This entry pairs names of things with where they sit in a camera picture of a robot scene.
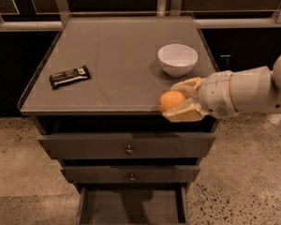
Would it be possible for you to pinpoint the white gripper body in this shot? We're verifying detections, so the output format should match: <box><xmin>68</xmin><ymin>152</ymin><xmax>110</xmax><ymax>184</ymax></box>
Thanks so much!
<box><xmin>199</xmin><ymin>70</ymin><xmax>238</xmax><ymax>119</ymax></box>

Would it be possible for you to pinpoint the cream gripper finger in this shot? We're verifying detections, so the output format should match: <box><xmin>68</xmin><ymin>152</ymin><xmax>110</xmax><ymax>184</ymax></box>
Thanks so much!
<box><xmin>170</xmin><ymin>77</ymin><xmax>206</xmax><ymax>98</ymax></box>
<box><xmin>162</xmin><ymin>98</ymin><xmax>208</xmax><ymax>123</ymax></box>

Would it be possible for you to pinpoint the orange fruit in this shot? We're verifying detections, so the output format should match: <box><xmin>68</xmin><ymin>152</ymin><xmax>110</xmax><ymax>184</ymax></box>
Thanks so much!
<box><xmin>159</xmin><ymin>91</ymin><xmax>185</xmax><ymax>113</ymax></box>

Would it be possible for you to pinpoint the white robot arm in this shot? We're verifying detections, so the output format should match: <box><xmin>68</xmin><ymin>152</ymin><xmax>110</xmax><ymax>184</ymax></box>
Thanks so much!
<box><xmin>160</xmin><ymin>54</ymin><xmax>281</xmax><ymax>123</ymax></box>

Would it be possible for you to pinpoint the grey top drawer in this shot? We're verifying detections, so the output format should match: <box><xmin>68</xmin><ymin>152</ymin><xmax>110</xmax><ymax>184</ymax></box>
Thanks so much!
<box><xmin>38</xmin><ymin>132</ymin><xmax>215</xmax><ymax>159</ymax></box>

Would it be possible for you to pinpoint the grey drawer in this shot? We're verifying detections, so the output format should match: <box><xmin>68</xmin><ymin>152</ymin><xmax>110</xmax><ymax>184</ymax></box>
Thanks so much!
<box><xmin>61</xmin><ymin>165</ymin><xmax>200</xmax><ymax>184</ymax></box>
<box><xmin>77</xmin><ymin>184</ymin><xmax>190</xmax><ymax>225</ymax></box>
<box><xmin>38</xmin><ymin>132</ymin><xmax>215</xmax><ymax>159</ymax></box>

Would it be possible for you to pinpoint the grey drawer cabinet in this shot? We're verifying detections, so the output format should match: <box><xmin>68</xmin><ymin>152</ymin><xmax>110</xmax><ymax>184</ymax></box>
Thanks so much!
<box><xmin>17</xmin><ymin>15</ymin><xmax>235</xmax><ymax>225</ymax></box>

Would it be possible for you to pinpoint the grey bottom drawer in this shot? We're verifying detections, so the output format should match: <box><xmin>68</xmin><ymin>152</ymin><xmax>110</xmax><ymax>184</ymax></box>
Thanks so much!
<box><xmin>77</xmin><ymin>184</ymin><xmax>190</xmax><ymax>225</ymax></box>

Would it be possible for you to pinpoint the grey middle drawer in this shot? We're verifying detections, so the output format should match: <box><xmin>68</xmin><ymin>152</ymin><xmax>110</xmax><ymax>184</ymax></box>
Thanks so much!
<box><xmin>61</xmin><ymin>165</ymin><xmax>200</xmax><ymax>184</ymax></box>

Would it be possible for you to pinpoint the white ceramic bowl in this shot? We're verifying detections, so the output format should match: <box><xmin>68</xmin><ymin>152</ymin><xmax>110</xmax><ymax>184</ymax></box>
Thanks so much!
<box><xmin>157</xmin><ymin>44</ymin><xmax>199</xmax><ymax>77</ymax></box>

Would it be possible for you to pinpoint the black snack bar wrapper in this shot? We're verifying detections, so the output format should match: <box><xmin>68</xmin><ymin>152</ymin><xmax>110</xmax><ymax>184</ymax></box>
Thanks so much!
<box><xmin>49</xmin><ymin>66</ymin><xmax>91</xmax><ymax>90</ymax></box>

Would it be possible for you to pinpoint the metal railing frame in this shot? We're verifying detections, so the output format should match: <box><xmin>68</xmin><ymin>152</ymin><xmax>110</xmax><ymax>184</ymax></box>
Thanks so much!
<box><xmin>0</xmin><ymin>0</ymin><xmax>281</xmax><ymax>31</ymax></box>

